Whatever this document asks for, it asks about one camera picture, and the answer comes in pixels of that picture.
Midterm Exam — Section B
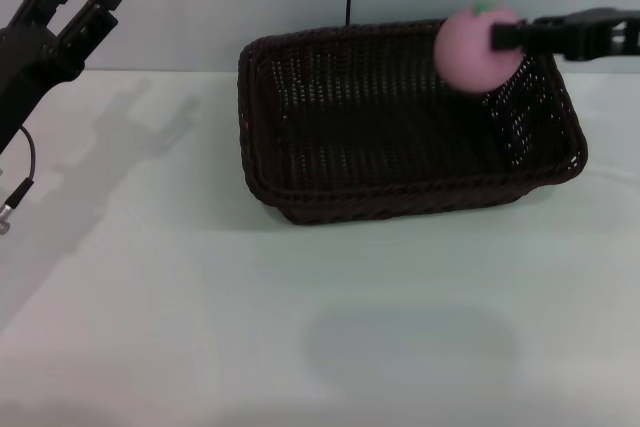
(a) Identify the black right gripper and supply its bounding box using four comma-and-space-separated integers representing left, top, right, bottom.
492, 5, 640, 62

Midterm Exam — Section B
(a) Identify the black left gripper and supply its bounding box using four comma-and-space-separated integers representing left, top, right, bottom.
0, 0, 128, 153

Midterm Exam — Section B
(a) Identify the thin black cable with connector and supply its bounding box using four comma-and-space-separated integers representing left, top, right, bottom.
0, 125, 40, 238

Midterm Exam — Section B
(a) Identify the black woven wicker basket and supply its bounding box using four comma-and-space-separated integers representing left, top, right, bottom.
237, 19, 589, 226

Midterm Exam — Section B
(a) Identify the pink toy peach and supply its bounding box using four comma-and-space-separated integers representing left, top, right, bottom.
432, 0, 526, 94

